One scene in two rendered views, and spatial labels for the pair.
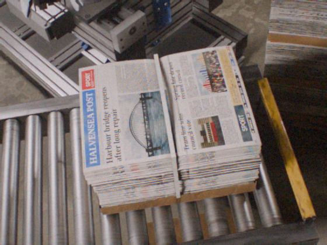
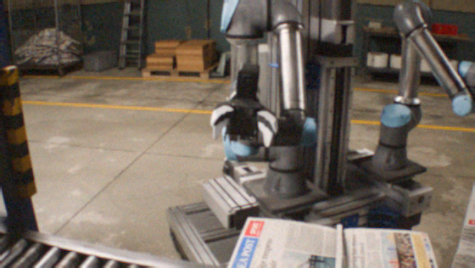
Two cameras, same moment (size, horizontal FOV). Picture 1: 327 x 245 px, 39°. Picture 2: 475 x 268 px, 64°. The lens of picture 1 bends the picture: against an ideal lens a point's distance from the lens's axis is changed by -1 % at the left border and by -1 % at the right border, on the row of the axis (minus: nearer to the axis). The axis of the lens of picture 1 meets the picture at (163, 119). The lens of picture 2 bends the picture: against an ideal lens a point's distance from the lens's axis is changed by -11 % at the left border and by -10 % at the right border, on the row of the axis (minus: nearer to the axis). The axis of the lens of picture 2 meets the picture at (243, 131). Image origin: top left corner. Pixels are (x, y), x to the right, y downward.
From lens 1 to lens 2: 38 cm
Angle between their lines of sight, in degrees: 37
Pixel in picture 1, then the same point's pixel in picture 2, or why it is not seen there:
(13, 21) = (202, 226)
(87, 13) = (274, 204)
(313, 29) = not seen: outside the picture
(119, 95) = (286, 250)
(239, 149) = not seen: outside the picture
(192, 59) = (382, 237)
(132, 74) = (307, 236)
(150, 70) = (329, 237)
